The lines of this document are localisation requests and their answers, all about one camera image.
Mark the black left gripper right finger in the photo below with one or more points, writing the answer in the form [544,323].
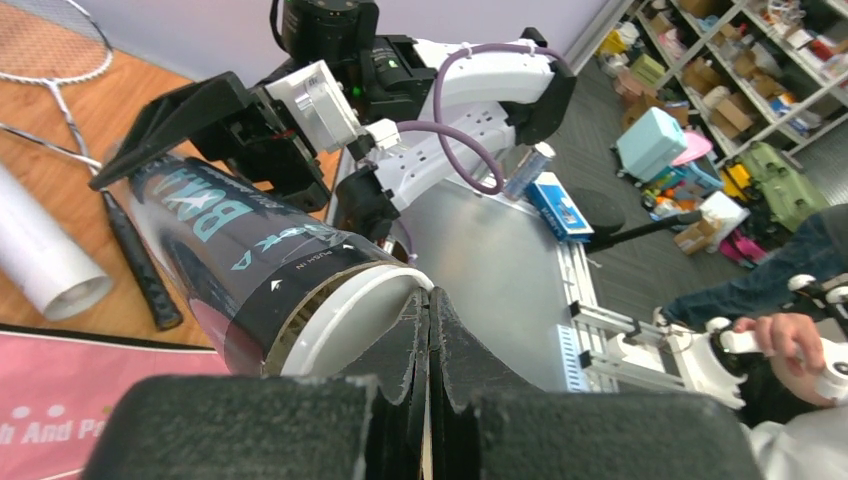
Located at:
[487,422]

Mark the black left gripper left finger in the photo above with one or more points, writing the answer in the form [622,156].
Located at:
[364,422]

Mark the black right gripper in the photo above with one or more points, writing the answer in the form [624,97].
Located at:
[243,128]

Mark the black shuttlecock tube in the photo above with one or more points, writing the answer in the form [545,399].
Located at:
[276,291]

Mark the white shuttlecock tube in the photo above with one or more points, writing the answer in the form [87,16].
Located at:
[53,272]

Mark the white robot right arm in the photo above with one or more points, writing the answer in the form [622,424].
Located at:
[367,121]

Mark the operator hand on controller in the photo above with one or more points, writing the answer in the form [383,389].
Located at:
[795,350]

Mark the white racket left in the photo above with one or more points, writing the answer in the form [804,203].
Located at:
[53,44]

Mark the white racket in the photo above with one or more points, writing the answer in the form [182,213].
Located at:
[53,44]
[165,313]

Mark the white racket right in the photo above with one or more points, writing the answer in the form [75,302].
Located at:
[165,313]

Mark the blue cardboard box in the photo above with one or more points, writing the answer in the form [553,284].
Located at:
[558,209]

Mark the pink racket cover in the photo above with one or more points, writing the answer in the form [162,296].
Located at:
[58,393]

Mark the mint green suitcase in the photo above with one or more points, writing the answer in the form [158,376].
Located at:
[649,146]

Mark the operator dark trouser leg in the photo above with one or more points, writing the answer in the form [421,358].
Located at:
[817,248]

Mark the metal storage shelf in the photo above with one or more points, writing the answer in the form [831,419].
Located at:
[753,71]

